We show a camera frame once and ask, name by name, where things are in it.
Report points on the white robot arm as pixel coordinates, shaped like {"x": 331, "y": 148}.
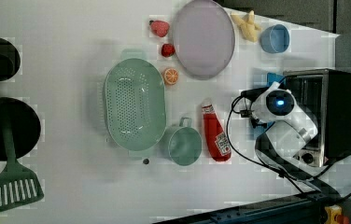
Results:
{"x": 290, "y": 130}

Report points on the silver black toaster oven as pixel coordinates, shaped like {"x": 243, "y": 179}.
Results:
{"x": 326, "y": 94}

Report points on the green metal mug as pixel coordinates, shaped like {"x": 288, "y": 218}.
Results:
{"x": 181, "y": 143}

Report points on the toy orange slice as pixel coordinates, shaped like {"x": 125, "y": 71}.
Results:
{"x": 170, "y": 76}

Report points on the green oval colander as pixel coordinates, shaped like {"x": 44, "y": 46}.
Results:
{"x": 134, "y": 97}

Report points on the red ketchup bottle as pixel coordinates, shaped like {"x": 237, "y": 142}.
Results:
{"x": 216, "y": 139}

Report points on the small toy strawberry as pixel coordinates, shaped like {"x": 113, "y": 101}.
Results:
{"x": 168, "y": 50}

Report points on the lavender round plate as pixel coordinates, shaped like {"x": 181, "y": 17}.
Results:
{"x": 203, "y": 37}

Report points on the large toy strawberry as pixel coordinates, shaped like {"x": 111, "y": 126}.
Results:
{"x": 159, "y": 28}

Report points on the blue plastic cup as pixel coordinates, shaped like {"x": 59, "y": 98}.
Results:
{"x": 275, "y": 39}

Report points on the green slotted spatula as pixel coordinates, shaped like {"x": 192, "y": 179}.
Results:
{"x": 19, "y": 185}

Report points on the black frying pan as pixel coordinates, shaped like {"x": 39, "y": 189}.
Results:
{"x": 25, "y": 123}

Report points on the yellow red toy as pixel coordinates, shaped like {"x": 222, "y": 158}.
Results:
{"x": 335, "y": 215}

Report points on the dark blue metal rail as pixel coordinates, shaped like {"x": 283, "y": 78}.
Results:
{"x": 305, "y": 208}

